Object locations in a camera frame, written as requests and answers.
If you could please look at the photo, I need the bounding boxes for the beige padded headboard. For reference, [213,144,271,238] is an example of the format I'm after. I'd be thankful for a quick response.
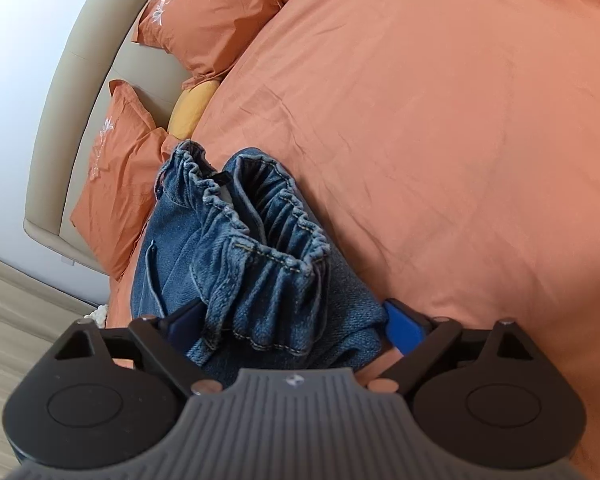
[23,0,193,275]

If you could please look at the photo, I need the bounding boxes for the orange duvet cover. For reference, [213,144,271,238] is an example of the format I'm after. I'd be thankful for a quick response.
[104,0,600,480]

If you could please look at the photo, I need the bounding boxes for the orange pillow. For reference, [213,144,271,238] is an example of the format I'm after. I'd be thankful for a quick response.
[70,80,175,282]
[132,0,327,80]

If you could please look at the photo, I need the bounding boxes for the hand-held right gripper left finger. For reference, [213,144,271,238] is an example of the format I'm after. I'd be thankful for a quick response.
[54,302,222,396]

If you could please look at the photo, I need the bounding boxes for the blue denim pants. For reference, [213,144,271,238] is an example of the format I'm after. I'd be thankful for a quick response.
[130,140,389,389]

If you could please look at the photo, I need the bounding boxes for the yellow cushion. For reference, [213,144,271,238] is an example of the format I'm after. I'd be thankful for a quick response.
[167,80,222,141]

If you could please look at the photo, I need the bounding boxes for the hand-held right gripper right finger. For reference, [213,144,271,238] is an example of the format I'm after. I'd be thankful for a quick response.
[366,299,535,395]

